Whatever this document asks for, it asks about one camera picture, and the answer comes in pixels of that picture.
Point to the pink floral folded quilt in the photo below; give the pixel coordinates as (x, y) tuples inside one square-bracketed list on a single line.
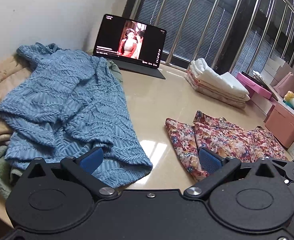
[(216, 97)]

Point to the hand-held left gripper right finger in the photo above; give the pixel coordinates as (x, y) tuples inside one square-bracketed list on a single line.
[(209, 161)]

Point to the magenta flat box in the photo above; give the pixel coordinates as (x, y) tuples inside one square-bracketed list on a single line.
[(253, 85)]

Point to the salmon pink storage box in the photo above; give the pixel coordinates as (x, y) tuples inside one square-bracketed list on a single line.
[(284, 125)]

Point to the black tablet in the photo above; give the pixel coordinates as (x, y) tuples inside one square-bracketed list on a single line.
[(129, 41)]

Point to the cream folded quilt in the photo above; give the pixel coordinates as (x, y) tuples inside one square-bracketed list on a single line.
[(219, 92)]

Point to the pink cushion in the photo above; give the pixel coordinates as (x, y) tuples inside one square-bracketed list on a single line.
[(286, 85)]

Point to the metal window railing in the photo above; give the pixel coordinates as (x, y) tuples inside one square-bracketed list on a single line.
[(220, 12)]

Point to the dark tablet keyboard cover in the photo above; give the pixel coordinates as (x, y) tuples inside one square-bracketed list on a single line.
[(142, 70)]

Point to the yellow green fluffy toy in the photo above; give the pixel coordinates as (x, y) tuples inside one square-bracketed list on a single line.
[(290, 98)]

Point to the white folded quilt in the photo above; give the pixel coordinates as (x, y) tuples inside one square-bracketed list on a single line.
[(211, 76)]

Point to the blue knit sweater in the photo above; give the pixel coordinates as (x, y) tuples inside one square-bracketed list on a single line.
[(69, 105)]

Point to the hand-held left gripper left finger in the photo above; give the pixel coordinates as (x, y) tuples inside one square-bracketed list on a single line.
[(92, 158)]

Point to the floral print garment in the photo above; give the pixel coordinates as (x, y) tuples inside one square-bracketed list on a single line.
[(226, 140)]

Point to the beige blanket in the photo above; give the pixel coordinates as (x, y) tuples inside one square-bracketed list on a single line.
[(4, 80)]

